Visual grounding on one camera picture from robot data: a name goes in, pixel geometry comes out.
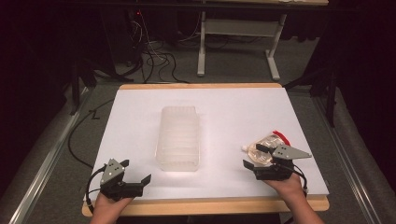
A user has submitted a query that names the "black floor cable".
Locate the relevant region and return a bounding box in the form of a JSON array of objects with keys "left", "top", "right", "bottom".
[{"left": 67, "top": 98, "right": 116, "bottom": 170}]

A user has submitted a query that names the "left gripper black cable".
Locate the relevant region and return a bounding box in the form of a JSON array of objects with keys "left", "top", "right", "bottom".
[{"left": 85, "top": 165, "right": 107, "bottom": 216}]

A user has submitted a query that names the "black metal stand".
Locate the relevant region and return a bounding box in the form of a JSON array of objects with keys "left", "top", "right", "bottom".
[
  {"left": 282, "top": 60, "right": 340, "bottom": 129},
  {"left": 68, "top": 55, "right": 98, "bottom": 117}
]

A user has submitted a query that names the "white metal desk frame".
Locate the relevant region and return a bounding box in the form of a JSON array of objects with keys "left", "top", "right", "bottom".
[{"left": 196, "top": 10, "right": 288, "bottom": 82}]

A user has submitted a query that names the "clear pouch with red cap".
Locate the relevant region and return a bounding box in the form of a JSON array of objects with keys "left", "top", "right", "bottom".
[{"left": 241, "top": 130, "right": 292, "bottom": 166}]

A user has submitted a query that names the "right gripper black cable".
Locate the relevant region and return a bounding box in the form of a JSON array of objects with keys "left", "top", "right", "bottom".
[{"left": 291, "top": 163, "right": 310, "bottom": 194}]

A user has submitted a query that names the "person's left hand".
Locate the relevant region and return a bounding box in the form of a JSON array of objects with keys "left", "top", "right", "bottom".
[{"left": 92, "top": 190, "right": 134, "bottom": 218}]

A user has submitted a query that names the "metal floor rail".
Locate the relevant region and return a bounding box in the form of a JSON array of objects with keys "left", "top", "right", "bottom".
[
  {"left": 311, "top": 92, "right": 386, "bottom": 224},
  {"left": 7, "top": 87, "right": 92, "bottom": 224}
]

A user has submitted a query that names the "tangle of cables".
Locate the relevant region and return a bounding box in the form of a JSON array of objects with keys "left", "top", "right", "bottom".
[{"left": 125, "top": 8, "right": 203, "bottom": 84}]

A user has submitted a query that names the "clear plastic container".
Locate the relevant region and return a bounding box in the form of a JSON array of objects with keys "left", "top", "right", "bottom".
[{"left": 154, "top": 105, "right": 201, "bottom": 173}]

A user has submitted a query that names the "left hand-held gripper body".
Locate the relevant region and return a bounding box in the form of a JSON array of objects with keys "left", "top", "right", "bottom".
[{"left": 99, "top": 158, "right": 145, "bottom": 202}]

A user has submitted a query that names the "person's right hand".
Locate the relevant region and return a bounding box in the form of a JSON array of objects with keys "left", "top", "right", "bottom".
[{"left": 263, "top": 173, "right": 305, "bottom": 202}]

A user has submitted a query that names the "white table cover sheet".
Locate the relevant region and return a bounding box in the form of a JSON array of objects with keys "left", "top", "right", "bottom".
[{"left": 83, "top": 87, "right": 331, "bottom": 202}]

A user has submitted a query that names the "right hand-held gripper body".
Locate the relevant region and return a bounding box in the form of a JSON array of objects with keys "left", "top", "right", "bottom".
[{"left": 252, "top": 144, "right": 313, "bottom": 182}]

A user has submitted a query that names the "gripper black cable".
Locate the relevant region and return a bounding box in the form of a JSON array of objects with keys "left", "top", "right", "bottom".
[
  {"left": 291, "top": 163, "right": 310, "bottom": 194},
  {"left": 85, "top": 165, "right": 107, "bottom": 216}
]

